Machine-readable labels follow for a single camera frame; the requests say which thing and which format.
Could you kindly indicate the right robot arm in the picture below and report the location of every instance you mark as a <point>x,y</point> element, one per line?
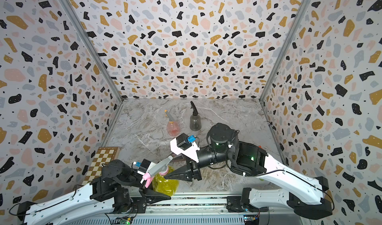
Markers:
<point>304,195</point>

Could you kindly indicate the yellow spray bottle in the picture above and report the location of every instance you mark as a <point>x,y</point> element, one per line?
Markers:
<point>165,186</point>

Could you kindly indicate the orange grey spray nozzle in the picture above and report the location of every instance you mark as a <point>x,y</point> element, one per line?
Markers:
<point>169,116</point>

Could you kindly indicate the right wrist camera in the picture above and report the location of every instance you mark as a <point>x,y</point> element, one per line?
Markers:
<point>185,145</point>

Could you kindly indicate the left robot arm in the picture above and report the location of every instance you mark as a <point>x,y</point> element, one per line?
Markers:
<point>119,189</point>

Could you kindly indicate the black spray nozzle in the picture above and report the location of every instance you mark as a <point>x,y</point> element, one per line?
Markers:
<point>193,107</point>

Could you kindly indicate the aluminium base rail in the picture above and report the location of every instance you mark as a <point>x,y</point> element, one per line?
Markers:
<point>196,209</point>

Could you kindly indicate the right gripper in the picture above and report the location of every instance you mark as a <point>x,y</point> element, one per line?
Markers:
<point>194,169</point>

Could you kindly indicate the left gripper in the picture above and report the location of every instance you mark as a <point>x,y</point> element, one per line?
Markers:
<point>150,196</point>

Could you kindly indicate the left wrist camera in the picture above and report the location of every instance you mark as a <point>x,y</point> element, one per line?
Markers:
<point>143,166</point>

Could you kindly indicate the pink grey spray nozzle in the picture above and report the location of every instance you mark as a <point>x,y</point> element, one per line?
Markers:
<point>155,168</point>

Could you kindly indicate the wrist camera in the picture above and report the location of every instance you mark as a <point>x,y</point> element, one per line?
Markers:
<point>185,145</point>
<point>143,166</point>

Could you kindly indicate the wooden chessboard box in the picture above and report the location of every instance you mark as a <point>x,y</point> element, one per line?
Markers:
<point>102,157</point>

